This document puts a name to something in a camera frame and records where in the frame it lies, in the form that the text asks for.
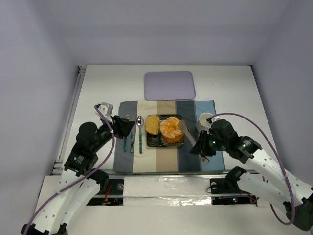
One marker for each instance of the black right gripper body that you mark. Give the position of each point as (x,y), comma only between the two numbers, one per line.
(206,143)

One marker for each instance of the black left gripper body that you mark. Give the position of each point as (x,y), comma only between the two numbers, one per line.
(118,125)

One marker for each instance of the silver metal tongs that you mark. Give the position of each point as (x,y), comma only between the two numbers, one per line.
(183,126)

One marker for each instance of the yellow bread slice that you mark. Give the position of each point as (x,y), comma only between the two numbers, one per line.
(152,124)

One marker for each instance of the round orange bundt cake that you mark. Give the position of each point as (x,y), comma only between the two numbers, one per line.
(170,130)

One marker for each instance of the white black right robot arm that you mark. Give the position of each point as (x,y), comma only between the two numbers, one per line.
(279,187)

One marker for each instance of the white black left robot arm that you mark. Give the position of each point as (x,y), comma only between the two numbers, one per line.
(79,181)

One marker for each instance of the white ceramic mug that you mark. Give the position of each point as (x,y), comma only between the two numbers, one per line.
(203,124)

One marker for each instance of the striped cloth placemat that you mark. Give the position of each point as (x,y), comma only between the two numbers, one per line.
(164,159)

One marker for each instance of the black floral square plate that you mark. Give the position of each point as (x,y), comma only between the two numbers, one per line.
(158,140)

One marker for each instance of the lavender plastic tray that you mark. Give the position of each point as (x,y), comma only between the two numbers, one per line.
(172,85)

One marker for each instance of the foil covered white panel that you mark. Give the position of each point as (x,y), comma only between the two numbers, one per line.
(166,191)

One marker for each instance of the fork with teal handle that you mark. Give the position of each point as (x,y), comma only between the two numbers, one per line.
(125,139)

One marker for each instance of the spoon with teal handle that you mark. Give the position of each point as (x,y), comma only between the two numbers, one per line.
(140,124)

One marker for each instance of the knife with teal handle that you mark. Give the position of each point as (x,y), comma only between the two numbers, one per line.
(132,142)

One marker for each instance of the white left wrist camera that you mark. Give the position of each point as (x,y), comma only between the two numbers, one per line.
(104,109)

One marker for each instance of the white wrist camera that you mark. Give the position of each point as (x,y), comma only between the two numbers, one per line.
(212,119)
(104,109)

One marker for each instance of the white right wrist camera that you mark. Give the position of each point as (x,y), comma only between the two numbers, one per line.
(212,119)

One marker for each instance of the aluminium frame rail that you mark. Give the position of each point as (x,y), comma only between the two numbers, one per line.
(57,165)

